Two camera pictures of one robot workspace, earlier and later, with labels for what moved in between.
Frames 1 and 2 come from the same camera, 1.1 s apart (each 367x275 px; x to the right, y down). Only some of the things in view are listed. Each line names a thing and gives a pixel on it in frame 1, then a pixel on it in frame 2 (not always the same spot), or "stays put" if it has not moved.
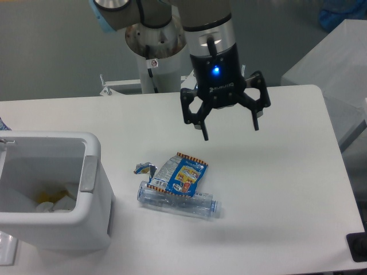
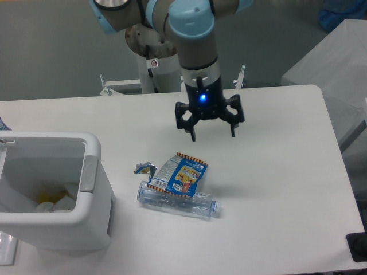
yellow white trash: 48,202 stays put
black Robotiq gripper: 220,83 -> 207,101
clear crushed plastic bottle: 200,205 stays put
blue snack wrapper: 180,173 stays put
